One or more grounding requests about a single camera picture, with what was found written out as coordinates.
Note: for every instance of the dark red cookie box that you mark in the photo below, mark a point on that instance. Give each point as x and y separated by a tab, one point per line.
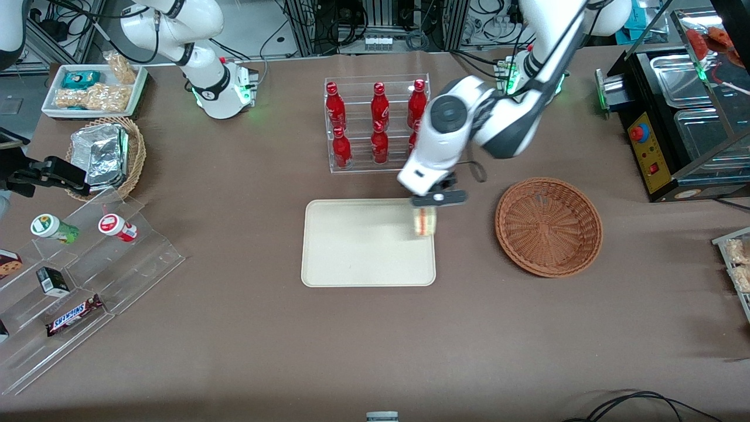
9	264

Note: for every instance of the clear acrylic tiered display stand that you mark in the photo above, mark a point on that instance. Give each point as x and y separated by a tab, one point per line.
117	275

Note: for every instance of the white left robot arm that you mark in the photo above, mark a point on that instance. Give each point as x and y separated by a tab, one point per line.
504	123

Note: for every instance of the small wicker basket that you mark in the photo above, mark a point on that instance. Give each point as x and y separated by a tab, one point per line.
136	152

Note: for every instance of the teal snack packet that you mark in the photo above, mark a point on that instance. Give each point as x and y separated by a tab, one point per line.
81	79

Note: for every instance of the red yogurt cup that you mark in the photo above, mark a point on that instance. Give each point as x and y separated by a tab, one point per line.
116	226

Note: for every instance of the clear acrylic bottle rack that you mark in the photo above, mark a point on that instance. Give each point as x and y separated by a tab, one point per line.
357	165

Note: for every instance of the puffed rice snack bag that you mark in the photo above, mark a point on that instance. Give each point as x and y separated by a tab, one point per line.
741	278
738	252

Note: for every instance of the cream rectangular plastic tray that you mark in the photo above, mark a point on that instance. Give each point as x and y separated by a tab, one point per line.
363	246

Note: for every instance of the steel food pan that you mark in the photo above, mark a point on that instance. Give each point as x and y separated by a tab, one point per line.
685	79
703	138

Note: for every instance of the green yogurt cup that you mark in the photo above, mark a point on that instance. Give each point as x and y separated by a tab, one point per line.
50	227

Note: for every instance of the black food warmer cabinet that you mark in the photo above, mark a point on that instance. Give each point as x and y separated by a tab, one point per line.
656	146

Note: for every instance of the red emergency stop button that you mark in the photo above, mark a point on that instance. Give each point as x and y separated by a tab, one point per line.
640	132

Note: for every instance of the white tray with puffed snacks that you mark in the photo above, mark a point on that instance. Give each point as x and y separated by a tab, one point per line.
729	281

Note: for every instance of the sandwich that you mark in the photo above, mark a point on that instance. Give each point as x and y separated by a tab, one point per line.
425	223

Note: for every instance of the large brown wicker basket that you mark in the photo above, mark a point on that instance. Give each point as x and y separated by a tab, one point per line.
548	228

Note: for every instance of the white rectangular snack tray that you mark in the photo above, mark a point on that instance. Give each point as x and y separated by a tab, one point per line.
53	111

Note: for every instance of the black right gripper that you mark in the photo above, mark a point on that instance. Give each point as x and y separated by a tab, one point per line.
36	174

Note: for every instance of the aluminium equipment rack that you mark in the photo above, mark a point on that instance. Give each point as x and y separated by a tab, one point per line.
304	26

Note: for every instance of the white power strip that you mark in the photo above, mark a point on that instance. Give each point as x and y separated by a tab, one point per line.
378	42

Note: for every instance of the aluminium foil container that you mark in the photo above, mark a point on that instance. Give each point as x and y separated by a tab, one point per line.
102	152

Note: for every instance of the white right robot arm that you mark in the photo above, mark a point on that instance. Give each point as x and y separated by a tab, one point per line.
193	35

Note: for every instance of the Snickers chocolate bar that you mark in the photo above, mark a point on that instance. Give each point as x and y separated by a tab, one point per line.
75	315

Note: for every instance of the orange fried food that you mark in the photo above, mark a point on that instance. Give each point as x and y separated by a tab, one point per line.
712	40

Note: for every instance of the small black box with barcode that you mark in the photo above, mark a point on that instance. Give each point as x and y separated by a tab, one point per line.
54	281

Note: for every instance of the clear bag of peanut snacks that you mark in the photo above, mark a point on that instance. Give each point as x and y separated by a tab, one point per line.
121	67

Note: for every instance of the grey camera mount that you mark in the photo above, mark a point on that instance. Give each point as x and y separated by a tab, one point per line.
382	417

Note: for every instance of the large clear bag of snacks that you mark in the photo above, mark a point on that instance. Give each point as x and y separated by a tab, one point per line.
94	98

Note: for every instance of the red cola bottle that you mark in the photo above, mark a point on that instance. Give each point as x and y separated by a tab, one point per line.
379	108
341	151
379	146
334	108
416	105
413	140

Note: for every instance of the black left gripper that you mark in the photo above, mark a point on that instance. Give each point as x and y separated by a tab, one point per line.
447	181

